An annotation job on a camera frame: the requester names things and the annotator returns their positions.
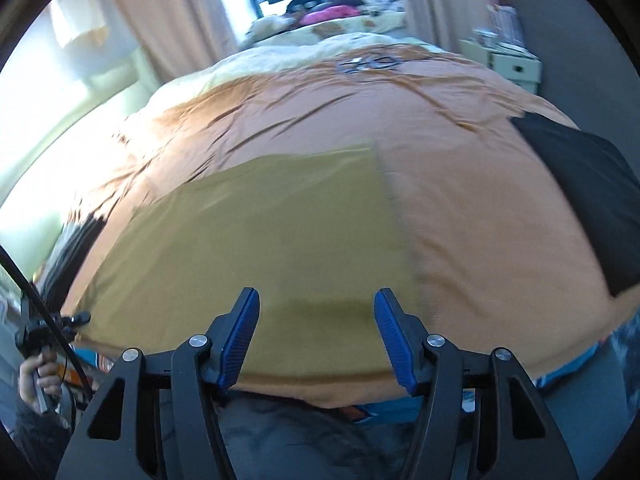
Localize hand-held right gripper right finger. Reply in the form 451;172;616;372
373;287;581;480

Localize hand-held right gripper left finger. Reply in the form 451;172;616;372
55;287;262;480

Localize brown printed t-shirt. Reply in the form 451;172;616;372
75;142;421;378

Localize person's left forearm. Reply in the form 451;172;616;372
7;400;76;480

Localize person's left hand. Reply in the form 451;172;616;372
17;355;63;413

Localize blue cartoon bed sheet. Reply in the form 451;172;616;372
70;342;606;426

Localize folded grey garment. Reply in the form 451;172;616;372
35;212;108;306

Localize person's grey printed pants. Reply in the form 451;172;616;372
160;390;421;480

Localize orange blanket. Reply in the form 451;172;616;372
35;45;626;411

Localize cream padded headboard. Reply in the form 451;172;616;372
0;42;168;211

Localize folded black garment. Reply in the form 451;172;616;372
510;115;640;301

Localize cream duvet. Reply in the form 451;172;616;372
147;31;443;108

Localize white bedside cabinet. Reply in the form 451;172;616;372
459;37;543;96

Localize white plush toy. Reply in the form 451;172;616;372
244;15;288;41

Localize pink curtain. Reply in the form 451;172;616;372
392;0;453;48
107;0;241;93

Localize striped white bag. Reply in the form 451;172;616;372
487;4;521;43

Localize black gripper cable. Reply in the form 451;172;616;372
0;247;96;401

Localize black cable bundle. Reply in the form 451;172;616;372
337;52;401;75

